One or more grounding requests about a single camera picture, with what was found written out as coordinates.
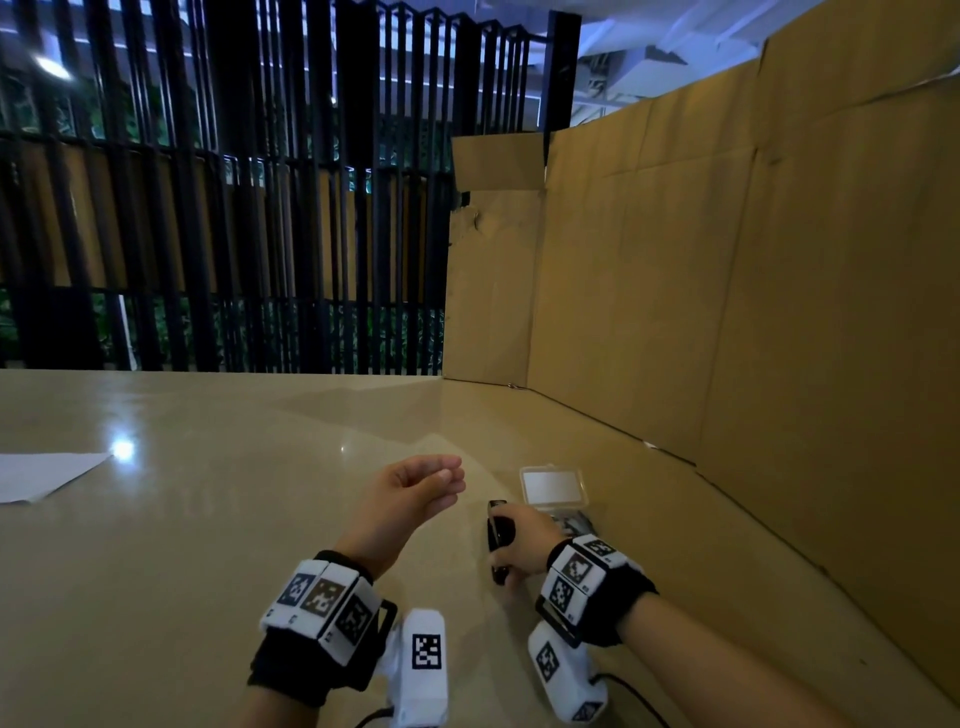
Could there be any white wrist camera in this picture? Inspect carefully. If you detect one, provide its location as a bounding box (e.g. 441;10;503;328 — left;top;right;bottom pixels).
377;608;451;728
526;620;609;726

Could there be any black right wristband with markers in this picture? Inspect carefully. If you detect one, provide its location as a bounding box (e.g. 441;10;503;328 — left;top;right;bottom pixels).
534;533;660;650

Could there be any black wristband with markers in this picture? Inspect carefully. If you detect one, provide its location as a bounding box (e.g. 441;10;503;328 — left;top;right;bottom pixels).
534;533;660;650
247;550;399;711

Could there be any clear plastic case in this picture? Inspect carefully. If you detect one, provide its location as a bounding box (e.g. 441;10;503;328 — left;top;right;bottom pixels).
519;464;599;539

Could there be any black metal slat fence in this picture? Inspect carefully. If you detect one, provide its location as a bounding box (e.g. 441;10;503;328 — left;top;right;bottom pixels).
0;0;583;376

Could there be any white paper sheet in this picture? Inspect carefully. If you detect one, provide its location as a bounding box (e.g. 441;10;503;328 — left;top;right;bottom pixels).
0;451;114;506

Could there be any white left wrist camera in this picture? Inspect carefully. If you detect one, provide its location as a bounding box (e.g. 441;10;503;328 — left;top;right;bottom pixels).
377;608;451;728

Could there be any large cardboard wall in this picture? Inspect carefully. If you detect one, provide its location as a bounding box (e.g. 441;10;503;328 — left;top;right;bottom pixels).
525;0;960;708

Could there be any person's right forearm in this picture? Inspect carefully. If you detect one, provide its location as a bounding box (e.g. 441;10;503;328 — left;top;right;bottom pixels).
615;591;858;728

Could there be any black left wristband with markers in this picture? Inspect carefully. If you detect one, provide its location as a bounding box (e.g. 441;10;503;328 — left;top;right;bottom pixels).
247;550;399;711

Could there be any small cardboard panel with flap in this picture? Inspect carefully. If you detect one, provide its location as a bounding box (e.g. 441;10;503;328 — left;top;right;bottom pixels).
441;132;552;388

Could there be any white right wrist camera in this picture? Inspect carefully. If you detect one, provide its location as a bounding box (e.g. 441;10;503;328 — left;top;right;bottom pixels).
526;620;609;726

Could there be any person's right hand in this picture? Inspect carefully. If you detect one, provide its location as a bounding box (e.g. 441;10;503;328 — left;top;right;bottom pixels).
487;503;569;578

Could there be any black handheld device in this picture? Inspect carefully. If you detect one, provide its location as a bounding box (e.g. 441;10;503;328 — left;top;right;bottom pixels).
486;500;518;587

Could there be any person's left forearm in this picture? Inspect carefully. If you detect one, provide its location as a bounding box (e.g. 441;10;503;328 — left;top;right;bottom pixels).
238;684;310;728

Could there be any person's left hand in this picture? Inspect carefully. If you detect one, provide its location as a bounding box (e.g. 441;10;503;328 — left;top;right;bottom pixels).
333;453;467;580

